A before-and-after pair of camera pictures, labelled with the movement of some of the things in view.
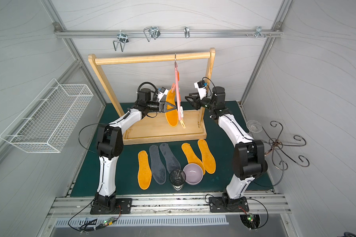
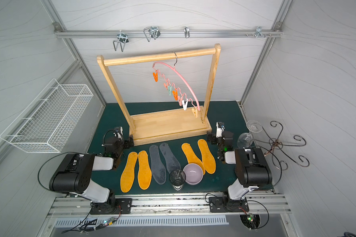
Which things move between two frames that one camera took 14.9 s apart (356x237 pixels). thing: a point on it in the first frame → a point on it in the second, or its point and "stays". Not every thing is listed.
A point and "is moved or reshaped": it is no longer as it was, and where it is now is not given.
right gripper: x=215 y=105 → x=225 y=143
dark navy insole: x=172 y=163 stays
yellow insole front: x=208 y=160 stays
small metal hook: x=187 y=31 stays
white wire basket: x=47 y=123 stays
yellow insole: x=192 y=157 stays
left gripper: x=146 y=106 → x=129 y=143
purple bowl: x=194 y=173 stays
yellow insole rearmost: x=171 y=116 → x=127 y=176
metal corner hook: x=258 y=31 stays
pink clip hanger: x=175 y=87 is moved or reshaped
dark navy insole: x=158 y=171 stays
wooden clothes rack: x=146 y=128 is moved or reshaped
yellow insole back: x=144 y=177 stays
